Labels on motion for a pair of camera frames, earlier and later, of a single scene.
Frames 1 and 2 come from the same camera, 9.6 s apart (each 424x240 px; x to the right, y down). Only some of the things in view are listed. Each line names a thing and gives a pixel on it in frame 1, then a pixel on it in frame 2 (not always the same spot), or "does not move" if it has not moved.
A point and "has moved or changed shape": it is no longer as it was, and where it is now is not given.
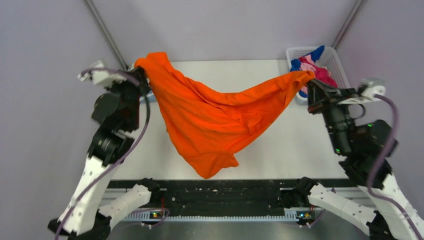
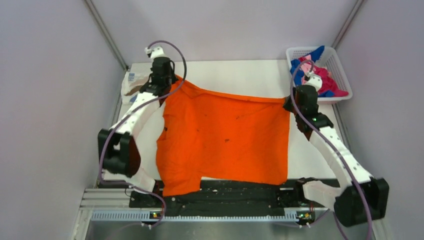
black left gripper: x=139 y=74 -> x=173 y=77
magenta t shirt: x=321 y=75 does not move
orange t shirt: x=213 y=124 has moved or changed shape
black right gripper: x=321 y=96 -> x=287 y=104
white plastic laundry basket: x=329 y=60 does not move
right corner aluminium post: x=359 y=4 does not move
